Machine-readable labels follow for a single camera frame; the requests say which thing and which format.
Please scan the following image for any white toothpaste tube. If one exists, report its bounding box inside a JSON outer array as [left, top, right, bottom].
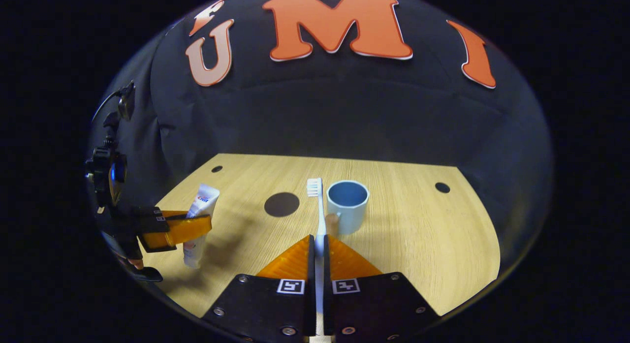
[[183, 184, 221, 269]]

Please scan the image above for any dark round coaster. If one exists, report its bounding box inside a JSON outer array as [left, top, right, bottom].
[[264, 192, 300, 218]]

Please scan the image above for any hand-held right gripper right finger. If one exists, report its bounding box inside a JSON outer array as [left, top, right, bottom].
[[322, 235, 440, 343]]

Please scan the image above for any black backdrop cloth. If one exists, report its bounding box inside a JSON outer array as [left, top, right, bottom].
[[89, 0, 554, 265]]

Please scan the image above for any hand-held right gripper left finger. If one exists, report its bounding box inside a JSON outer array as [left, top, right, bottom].
[[203, 235, 316, 341]]

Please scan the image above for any light blue cup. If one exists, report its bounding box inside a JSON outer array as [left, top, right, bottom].
[[325, 180, 370, 237]]

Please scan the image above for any wooden desktop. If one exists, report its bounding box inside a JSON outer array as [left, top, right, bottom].
[[148, 154, 501, 343]]

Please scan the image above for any white toothbrush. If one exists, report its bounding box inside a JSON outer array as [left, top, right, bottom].
[[306, 178, 328, 343]]

